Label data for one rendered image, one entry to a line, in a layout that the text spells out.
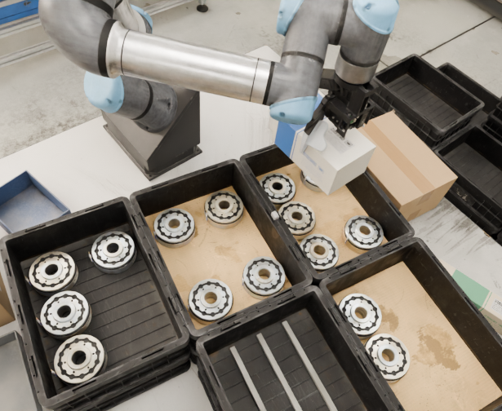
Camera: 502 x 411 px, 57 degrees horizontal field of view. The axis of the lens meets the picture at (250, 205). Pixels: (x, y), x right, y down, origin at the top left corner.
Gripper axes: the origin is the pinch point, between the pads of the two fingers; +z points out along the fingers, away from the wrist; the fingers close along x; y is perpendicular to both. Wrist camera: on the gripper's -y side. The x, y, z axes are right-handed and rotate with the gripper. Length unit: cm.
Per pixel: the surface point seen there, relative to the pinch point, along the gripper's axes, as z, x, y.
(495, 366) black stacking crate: 24, 5, 59
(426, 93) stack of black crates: 62, 110, -27
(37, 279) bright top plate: 25, -66, -18
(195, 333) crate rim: 18, -45, 15
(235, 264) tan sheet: 27.8, -25.5, 3.9
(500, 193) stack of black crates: 73, 102, 26
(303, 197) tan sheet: 27.8, 2.4, -1.6
